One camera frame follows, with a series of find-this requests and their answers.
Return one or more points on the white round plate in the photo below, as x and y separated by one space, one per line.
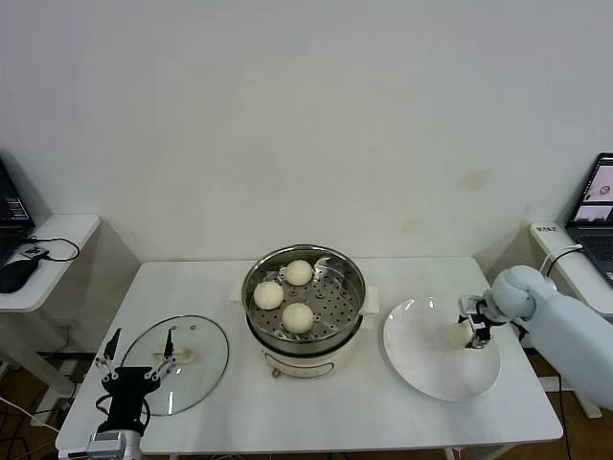
431 364

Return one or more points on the white side desk with mouse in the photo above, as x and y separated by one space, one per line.
67 230

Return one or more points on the cream electric cooking pot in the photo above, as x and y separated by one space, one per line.
297 364

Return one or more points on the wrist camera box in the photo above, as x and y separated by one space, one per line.
106 442
471 304

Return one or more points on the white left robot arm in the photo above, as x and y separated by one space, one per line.
135 448

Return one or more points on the black and white label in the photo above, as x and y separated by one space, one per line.
548 229

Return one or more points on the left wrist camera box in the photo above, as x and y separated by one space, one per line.
106 442

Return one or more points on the grey laptop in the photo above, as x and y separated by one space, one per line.
594 239

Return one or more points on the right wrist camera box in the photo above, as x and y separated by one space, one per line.
471 304

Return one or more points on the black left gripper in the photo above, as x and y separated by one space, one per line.
127 393

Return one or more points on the white side desk with label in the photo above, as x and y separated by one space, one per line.
577 280

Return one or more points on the white steamed baozi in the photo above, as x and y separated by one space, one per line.
268 295
457 336
298 318
298 273

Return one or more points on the small black usb hub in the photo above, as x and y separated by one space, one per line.
32 251

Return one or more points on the perforated steel steamer basket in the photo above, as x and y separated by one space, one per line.
335 306

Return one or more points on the black computer mouse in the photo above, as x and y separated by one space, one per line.
16 275

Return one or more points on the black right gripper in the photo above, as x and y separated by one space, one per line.
481 327

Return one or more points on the black laptop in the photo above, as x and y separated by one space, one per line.
12 206

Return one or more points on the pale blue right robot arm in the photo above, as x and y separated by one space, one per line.
565 326

